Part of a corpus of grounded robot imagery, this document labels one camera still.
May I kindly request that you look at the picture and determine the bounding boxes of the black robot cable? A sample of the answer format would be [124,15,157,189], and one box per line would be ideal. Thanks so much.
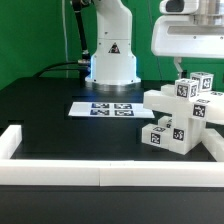
[32,9,92,78]

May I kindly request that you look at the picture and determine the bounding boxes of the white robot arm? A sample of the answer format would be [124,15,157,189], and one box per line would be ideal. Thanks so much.
[71,0,224,89]

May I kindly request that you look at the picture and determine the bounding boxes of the small white tagged cube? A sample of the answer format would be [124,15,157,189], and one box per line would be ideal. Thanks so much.
[190,72,214,92]

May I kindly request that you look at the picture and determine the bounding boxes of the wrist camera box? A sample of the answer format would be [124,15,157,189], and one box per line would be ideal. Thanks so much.
[159,0,199,15]

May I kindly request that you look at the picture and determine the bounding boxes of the white obstacle fence wall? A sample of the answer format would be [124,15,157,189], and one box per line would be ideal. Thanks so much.
[0,125,224,187]

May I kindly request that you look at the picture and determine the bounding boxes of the white base tag sheet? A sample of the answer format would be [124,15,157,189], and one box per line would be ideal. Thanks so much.
[68,102,154,118]

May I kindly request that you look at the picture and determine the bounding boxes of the white chair back part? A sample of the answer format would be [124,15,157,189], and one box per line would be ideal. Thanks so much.
[143,85,224,162]

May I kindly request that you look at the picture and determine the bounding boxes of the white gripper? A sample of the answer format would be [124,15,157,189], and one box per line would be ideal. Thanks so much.
[151,15,224,79]

